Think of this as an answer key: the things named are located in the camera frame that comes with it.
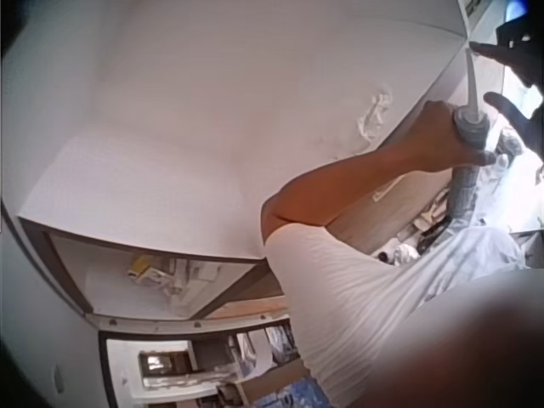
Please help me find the dark door frame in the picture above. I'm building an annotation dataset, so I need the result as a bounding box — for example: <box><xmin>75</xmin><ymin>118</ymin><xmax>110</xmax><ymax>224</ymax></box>
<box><xmin>97</xmin><ymin>326</ymin><xmax>298</xmax><ymax>408</ymax></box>

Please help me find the blue patterned cloth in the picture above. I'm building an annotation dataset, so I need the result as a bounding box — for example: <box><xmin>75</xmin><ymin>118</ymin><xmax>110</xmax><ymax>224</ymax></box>
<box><xmin>254</xmin><ymin>376</ymin><xmax>329</xmax><ymax>408</ymax></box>

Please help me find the person's left hand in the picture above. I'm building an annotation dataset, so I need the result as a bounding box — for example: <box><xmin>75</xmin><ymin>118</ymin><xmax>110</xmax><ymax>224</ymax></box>
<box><xmin>406</xmin><ymin>99</ymin><xmax>498</xmax><ymax>173</ymax></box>

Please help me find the grey sealant cartridge white nozzle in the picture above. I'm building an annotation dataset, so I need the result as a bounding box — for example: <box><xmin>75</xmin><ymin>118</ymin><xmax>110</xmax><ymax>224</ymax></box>
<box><xmin>445</xmin><ymin>47</ymin><xmax>490</xmax><ymax>239</ymax></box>

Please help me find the yellow box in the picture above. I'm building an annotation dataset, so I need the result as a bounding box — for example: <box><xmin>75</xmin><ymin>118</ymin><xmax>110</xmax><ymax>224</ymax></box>
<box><xmin>126</xmin><ymin>253</ymin><xmax>156</xmax><ymax>285</ymax></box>

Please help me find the white cabinet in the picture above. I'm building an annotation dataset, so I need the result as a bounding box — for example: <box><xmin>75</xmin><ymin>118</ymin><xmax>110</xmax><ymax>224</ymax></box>
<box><xmin>2</xmin><ymin>0</ymin><xmax>473</xmax><ymax>337</ymax></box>

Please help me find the cluttered shelf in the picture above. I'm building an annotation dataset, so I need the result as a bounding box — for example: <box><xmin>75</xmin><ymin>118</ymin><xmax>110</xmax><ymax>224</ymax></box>
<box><xmin>229</xmin><ymin>321</ymin><xmax>299</xmax><ymax>376</ymax></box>

